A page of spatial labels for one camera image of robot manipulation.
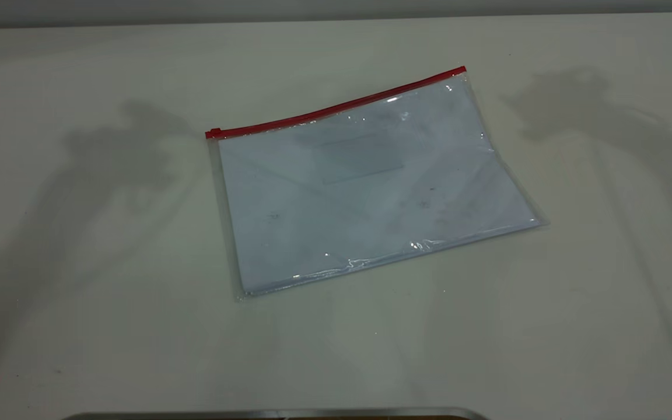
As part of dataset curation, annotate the metal edge strip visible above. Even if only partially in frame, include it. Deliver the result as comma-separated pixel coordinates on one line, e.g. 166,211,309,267
62,407,489,420

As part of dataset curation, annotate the clear plastic zipper bag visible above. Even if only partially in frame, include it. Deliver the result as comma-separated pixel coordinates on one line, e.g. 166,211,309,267
205,66,548,301

